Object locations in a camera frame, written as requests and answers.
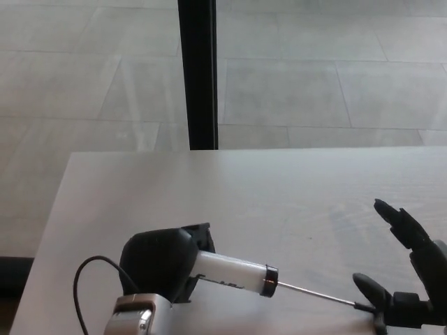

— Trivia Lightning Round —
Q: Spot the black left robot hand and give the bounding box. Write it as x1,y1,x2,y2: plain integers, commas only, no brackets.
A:
119,223,217,304

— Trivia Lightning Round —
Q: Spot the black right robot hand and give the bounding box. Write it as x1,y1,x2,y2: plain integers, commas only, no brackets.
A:
352,198,447,329

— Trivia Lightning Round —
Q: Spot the white Franklin air pump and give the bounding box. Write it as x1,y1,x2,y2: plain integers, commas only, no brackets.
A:
190,250,388,335

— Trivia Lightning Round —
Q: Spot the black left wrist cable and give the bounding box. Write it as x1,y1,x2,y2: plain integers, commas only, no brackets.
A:
73,255,140,335

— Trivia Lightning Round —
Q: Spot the black window frame post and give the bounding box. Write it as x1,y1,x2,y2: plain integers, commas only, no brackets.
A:
177,0,219,151

